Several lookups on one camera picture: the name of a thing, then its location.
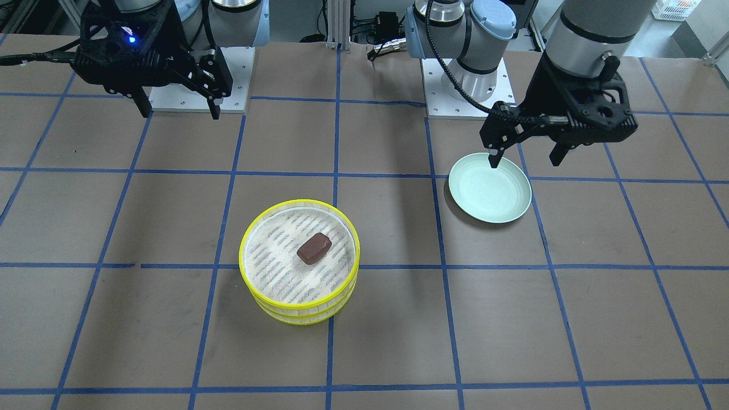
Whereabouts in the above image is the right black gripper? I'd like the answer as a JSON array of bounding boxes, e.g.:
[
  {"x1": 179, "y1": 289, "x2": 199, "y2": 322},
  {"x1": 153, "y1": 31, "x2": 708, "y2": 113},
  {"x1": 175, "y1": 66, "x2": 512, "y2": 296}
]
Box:
[{"x1": 70, "y1": 1, "x2": 234, "y2": 120}]

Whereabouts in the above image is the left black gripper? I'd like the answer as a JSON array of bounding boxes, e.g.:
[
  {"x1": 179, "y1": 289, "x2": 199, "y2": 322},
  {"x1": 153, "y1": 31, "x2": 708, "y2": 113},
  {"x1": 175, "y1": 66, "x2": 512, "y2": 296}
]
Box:
[{"x1": 480, "y1": 54, "x2": 638, "y2": 169}]

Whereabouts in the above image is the yellow steamer layer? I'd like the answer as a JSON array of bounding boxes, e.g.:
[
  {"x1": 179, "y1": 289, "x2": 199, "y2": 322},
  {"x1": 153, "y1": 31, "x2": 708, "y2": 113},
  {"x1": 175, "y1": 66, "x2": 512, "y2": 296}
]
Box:
[
  {"x1": 253, "y1": 276, "x2": 358, "y2": 325},
  {"x1": 239, "y1": 198, "x2": 361, "y2": 325}
]

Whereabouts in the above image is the dark red bun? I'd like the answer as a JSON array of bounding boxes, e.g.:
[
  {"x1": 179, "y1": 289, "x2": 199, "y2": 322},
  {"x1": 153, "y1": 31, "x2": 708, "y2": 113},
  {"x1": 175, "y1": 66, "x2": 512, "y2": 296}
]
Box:
[{"x1": 297, "y1": 232, "x2": 331, "y2": 265}]

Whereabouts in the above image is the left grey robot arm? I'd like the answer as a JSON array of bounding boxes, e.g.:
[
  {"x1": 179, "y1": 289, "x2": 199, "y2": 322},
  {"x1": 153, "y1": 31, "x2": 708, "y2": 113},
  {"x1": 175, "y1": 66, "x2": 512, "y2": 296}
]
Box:
[{"x1": 404, "y1": 1, "x2": 654, "y2": 168}]

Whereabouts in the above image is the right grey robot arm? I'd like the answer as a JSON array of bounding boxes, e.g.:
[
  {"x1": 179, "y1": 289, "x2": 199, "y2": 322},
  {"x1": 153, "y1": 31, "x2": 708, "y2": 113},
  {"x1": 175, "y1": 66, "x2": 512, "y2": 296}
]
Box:
[{"x1": 70, "y1": 1, "x2": 270, "y2": 119}]

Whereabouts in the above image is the light green plate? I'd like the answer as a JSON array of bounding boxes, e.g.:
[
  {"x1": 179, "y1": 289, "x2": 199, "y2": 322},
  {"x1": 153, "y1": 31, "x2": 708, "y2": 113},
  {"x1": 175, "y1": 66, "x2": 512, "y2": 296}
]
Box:
[{"x1": 448, "y1": 153, "x2": 532, "y2": 223}]

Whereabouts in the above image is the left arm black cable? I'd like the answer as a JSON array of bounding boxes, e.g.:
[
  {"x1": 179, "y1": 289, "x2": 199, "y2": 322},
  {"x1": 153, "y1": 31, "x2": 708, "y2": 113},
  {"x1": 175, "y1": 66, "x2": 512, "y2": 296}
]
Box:
[{"x1": 424, "y1": 0, "x2": 570, "y2": 123}]

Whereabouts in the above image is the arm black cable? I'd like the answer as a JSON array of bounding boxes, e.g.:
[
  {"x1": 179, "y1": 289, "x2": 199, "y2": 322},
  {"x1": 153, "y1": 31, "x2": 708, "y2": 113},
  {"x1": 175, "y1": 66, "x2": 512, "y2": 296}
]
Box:
[
  {"x1": 0, "y1": 37, "x2": 80, "y2": 66},
  {"x1": 424, "y1": 0, "x2": 570, "y2": 123}
]

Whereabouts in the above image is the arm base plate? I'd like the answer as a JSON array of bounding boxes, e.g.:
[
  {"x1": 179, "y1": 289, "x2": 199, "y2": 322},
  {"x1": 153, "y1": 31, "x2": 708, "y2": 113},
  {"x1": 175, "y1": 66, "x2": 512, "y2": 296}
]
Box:
[
  {"x1": 421, "y1": 58, "x2": 517, "y2": 120},
  {"x1": 149, "y1": 47, "x2": 257, "y2": 114}
]

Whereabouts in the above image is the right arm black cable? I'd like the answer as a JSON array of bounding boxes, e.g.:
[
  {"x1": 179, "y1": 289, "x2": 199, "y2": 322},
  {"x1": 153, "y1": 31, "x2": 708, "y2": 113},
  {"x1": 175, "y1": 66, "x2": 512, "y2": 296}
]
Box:
[{"x1": 0, "y1": 37, "x2": 80, "y2": 66}]

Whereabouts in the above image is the aluminium frame post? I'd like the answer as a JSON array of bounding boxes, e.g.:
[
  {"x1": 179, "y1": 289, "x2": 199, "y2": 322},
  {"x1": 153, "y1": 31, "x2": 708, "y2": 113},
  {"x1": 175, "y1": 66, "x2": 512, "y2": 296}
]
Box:
[{"x1": 325, "y1": 0, "x2": 353, "y2": 54}]

